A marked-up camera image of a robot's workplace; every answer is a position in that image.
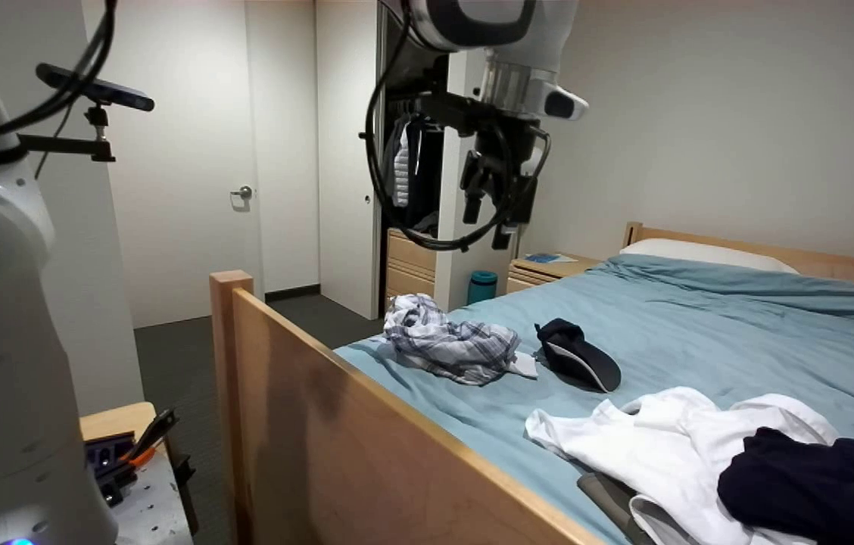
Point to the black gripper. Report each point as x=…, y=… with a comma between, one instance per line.
x=506, y=154

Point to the plaid grey white cloth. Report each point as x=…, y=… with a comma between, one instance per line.
x=445, y=344

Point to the grey khaki cloth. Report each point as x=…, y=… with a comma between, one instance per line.
x=609, y=501

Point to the navy blue cloth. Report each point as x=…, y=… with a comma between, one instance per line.
x=821, y=488

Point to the teal bin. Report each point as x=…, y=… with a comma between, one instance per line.
x=484, y=288

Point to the wooden nightstand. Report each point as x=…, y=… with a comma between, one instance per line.
x=544, y=273

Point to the wooden dresser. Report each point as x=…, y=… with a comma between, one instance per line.
x=410, y=268

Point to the black cap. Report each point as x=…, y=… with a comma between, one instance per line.
x=573, y=353

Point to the white pillow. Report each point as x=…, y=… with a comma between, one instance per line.
x=701, y=253

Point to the light blue bedsheet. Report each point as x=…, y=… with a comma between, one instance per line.
x=730, y=335

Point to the white door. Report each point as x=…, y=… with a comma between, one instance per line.
x=185, y=152

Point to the black orange hand tools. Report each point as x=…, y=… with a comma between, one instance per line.
x=141, y=449

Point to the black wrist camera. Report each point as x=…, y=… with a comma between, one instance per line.
x=442, y=110

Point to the wooden bed frame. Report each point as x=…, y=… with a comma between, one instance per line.
x=346, y=454

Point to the black camera on stand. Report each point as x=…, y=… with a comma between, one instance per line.
x=96, y=89

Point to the perforated robot base plate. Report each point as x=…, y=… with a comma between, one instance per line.
x=156, y=510

